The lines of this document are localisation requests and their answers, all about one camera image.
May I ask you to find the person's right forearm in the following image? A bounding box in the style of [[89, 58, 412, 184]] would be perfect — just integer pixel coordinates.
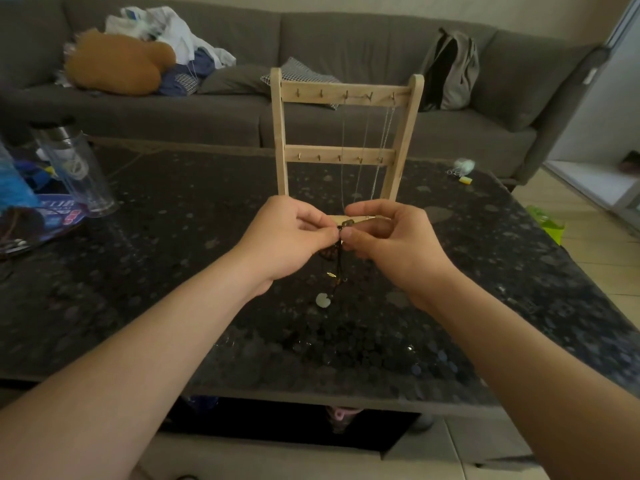
[[419, 274, 640, 480]]

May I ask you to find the person's left hand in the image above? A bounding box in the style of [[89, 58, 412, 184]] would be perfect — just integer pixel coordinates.
[[229, 195, 341, 298]]

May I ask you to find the white crumpled garment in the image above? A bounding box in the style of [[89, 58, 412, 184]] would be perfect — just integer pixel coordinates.
[[105, 6, 237, 69]]

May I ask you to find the grey backpack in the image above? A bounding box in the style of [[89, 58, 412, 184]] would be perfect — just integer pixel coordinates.
[[419, 28, 480, 112]]

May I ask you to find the wooden jewelry stand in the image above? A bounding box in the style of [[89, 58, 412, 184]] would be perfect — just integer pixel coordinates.
[[269, 67, 425, 228]]

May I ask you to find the brown plush toy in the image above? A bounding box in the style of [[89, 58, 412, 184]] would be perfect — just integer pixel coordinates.
[[63, 28, 177, 97]]

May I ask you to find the blue plastic bottle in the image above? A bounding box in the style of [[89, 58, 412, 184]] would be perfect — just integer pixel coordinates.
[[0, 139, 40, 211]]

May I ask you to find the black cord necklace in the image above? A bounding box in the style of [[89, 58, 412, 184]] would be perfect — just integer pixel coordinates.
[[315, 218, 359, 309]]

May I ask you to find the sliding glass door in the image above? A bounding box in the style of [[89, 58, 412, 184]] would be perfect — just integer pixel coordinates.
[[543, 0, 640, 231]]

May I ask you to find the grey flat cushion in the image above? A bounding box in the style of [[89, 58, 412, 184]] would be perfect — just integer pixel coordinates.
[[198, 64, 273, 95]]

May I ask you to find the grey fabric sofa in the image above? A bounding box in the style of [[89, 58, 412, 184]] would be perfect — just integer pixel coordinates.
[[0, 0, 611, 183]]

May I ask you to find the person's left forearm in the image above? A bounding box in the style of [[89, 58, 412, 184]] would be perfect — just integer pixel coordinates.
[[0, 249, 261, 480]]

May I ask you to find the checkered pillow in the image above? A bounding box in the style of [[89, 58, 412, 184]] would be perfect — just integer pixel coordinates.
[[261, 57, 342, 111]]

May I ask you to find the blue crumpled garment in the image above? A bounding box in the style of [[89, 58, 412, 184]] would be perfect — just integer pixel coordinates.
[[159, 48, 217, 97]]

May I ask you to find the clear plastic tumbler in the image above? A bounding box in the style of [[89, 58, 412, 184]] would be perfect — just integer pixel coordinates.
[[31, 119, 119, 218]]

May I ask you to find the blue cloth item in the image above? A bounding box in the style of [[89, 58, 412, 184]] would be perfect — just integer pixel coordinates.
[[185, 395, 220, 415]]

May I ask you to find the person's right hand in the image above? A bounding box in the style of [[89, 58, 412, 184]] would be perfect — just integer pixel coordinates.
[[339, 199, 459, 315]]

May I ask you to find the pink item under table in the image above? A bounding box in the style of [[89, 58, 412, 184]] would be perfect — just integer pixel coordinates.
[[325, 406, 365, 435]]

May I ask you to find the green bag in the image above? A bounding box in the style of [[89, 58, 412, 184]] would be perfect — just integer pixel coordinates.
[[526, 205, 566, 245]]

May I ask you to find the blue printed packet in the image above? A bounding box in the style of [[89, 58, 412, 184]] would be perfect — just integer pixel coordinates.
[[0, 159, 91, 258]]

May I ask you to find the silver chain necklace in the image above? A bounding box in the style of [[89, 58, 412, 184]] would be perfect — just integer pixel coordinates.
[[369, 93, 397, 201]]

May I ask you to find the silver pendant necklace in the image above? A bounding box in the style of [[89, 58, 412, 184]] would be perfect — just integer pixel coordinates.
[[341, 90, 373, 208]]

